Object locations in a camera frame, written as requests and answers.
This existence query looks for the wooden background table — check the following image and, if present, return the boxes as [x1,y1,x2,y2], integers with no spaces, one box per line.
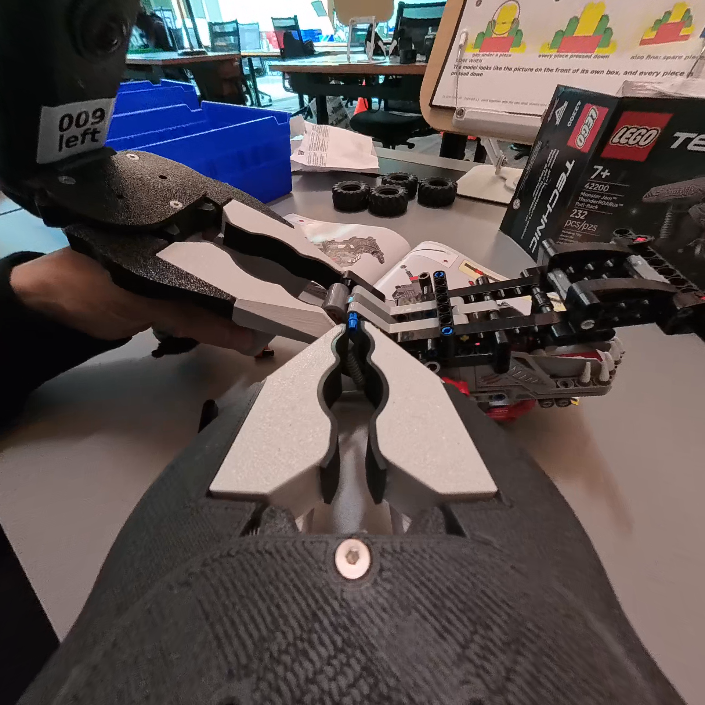
[269,57,428,78]

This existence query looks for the white board stand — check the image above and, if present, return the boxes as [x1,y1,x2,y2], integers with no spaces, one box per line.
[452,107,547,202]

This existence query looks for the black toy set box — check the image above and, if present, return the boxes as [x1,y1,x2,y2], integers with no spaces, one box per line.
[500,83,705,264]

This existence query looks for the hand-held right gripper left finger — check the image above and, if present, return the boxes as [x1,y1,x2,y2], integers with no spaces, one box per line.
[208,324,349,506]

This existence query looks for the black grey toy truck chassis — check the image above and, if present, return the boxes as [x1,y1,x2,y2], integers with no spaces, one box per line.
[325,226,705,422]

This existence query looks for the open instruction booklet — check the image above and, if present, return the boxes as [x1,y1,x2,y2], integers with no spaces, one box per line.
[283,214,532,331]

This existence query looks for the printed instruction sheet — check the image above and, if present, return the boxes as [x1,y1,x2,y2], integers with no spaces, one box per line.
[431,0,705,118]

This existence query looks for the white paper leaflet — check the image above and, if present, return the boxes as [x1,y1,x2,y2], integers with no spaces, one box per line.
[290,120,380,174]

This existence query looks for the person's left forearm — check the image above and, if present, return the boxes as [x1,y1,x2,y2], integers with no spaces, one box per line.
[0,250,135,427]

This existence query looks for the wooden display board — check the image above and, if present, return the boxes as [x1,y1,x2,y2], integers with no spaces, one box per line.
[420,0,705,134]

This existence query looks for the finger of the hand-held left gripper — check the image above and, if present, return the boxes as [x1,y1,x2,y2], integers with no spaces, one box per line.
[222,199,356,301]
[157,239,338,345]

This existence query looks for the blue divided storage bin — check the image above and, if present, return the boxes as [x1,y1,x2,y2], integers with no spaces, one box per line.
[106,80,293,205]

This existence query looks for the grey desk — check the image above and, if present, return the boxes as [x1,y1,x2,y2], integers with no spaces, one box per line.
[0,144,705,642]

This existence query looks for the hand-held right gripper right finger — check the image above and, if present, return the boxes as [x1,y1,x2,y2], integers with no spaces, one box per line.
[364,322,499,505]

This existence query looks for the person's left hand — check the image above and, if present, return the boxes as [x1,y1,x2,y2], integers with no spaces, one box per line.
[10,247,265,354]

